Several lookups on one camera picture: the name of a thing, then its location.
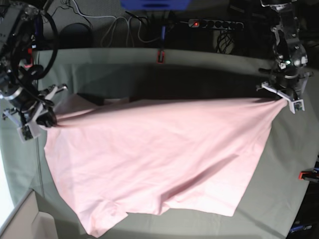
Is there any middle orange black clamp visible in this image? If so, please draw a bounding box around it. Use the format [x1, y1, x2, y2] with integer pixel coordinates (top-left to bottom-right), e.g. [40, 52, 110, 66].
[157, 50, 165, 64]

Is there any orange black clamp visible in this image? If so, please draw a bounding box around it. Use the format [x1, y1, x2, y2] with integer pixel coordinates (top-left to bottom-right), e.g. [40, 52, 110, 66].
[299, 167, 319, 183]
[22, 48, 33, 69]
[157, 50, 165, 64]

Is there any black power strip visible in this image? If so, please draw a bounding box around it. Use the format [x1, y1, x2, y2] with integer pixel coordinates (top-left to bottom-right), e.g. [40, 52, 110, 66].
[188, 19, 244, 31]

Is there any blue plastic box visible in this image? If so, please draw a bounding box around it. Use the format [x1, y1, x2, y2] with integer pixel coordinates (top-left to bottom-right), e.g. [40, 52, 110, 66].
[120, 0, 190, 11]

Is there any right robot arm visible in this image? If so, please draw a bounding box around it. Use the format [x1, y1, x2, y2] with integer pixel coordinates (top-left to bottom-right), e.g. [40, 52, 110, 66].
[0, 0, 67, 127]

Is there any beige cardboard box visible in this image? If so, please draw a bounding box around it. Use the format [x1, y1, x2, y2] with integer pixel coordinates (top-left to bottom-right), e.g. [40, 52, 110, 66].
[0, 190, 58, 239]

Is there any right orange black clamp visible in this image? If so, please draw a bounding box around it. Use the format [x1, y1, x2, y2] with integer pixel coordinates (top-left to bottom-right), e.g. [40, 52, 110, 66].
[299, 167, 319, 183]

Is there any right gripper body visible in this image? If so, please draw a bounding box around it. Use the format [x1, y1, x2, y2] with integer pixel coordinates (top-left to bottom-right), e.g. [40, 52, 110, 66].
[1, 84, 68, 127]

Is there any pink t-shirt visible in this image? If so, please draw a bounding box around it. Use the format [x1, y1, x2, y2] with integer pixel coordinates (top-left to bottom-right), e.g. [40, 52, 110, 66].
[44, 99, 287, 237]

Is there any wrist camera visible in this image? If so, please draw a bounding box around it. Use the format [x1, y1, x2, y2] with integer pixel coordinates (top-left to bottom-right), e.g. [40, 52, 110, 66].
[289, 99, 305, 114]
[17, 122, 40, 143]

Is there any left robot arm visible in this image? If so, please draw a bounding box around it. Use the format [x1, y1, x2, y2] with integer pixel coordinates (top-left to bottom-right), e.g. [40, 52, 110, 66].
[260, 0, 310, 105]

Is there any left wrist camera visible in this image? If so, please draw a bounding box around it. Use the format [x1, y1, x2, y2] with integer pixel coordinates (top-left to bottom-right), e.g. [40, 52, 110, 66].
[289, 99, 305, 114]

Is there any white cable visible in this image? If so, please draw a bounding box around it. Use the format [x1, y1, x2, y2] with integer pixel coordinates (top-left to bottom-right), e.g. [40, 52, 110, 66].
[72, 0, 160, 48]

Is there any left orange black clamp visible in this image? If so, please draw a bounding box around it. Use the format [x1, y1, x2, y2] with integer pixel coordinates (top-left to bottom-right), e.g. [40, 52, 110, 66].
[22, 48, 33, 69]

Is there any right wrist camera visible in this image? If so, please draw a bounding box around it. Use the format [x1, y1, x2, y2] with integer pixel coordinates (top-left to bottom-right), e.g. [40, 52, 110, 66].
[17, 122, 40, 143]

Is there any round black stool base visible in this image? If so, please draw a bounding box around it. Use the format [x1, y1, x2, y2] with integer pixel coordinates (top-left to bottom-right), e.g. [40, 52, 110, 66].
[59, 23, 93, 49]

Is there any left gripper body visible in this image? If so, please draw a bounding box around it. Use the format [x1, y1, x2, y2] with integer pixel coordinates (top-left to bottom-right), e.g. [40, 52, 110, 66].
[256, 72, 314, 102]

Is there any green table cloth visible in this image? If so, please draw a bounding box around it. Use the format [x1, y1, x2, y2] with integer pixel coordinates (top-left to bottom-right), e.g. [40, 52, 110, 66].
[0, 48, 319, 239]

